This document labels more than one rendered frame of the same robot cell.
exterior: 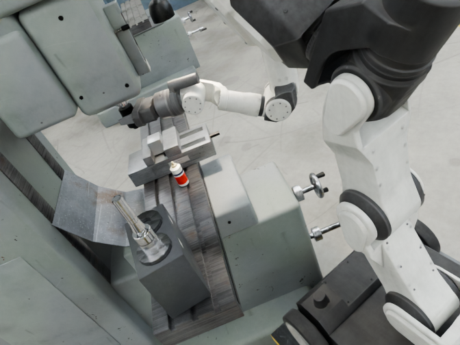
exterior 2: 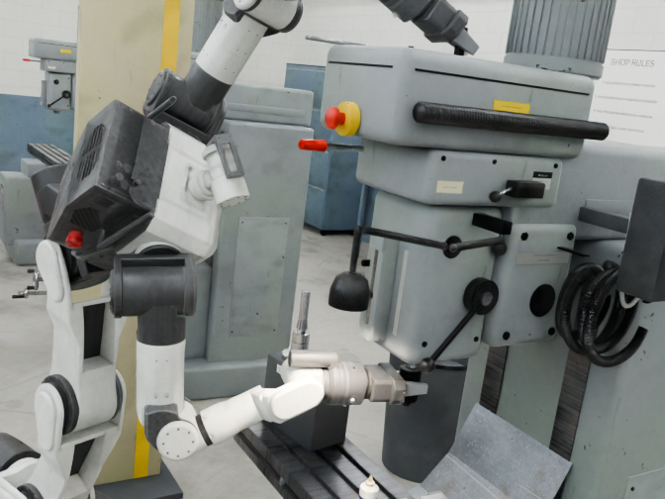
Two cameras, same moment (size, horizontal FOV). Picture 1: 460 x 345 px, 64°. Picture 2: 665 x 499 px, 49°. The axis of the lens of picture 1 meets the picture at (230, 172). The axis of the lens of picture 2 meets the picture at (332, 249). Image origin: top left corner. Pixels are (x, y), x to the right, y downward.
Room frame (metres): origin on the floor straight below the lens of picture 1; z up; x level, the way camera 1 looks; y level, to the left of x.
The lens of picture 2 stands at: (2.23, -0.73, 1.82)
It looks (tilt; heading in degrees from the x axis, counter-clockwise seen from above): 13 degrees down; 146
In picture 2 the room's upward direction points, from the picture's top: 7 degrees clockwise
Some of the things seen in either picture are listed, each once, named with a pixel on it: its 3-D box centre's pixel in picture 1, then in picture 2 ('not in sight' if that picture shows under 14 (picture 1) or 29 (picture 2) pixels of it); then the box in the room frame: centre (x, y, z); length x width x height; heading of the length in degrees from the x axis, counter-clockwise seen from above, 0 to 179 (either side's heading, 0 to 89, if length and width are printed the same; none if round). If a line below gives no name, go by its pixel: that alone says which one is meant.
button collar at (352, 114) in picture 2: not in sight; (346, 119); (1.14, -0.01, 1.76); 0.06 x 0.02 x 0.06; 178
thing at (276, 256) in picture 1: (222, 259); not in sight; (1.15, 0.20, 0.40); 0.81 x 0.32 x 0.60; 88
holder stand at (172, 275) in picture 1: (165, 257); (306, 395); (0.71, 0.25, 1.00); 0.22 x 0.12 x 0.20; 8
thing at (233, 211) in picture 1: (186, 209); not in sight; (1.15, 0.22, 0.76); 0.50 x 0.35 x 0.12; 88
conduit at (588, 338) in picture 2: not in sight; (590, 306); (1.35, 0.48, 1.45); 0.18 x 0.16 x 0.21; 88
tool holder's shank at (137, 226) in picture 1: (129, 215); (303, 311); (0.67, 0.25, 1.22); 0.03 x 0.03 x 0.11
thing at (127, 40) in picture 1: (128, 40); (379, 286); (1.15, 0.11, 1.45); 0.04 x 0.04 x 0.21; 88
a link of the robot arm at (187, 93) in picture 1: (185, 95); (313, 375); (1.08, 0.03, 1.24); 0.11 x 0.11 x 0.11; 73
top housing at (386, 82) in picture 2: not in sight; (457, 102); (1.15, 0.24, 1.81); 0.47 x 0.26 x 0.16; 88
